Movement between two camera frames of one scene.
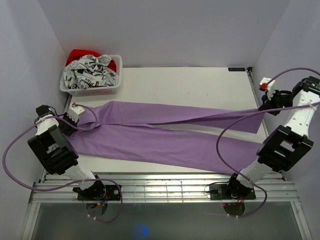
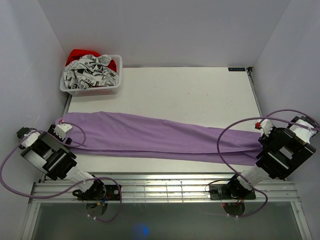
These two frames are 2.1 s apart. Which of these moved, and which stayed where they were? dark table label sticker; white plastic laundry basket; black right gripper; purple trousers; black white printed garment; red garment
Moved: purple trousers; black right gripper
Stayed: white plastic laundry basket; dark table label sticker; red garment; black white printed garment
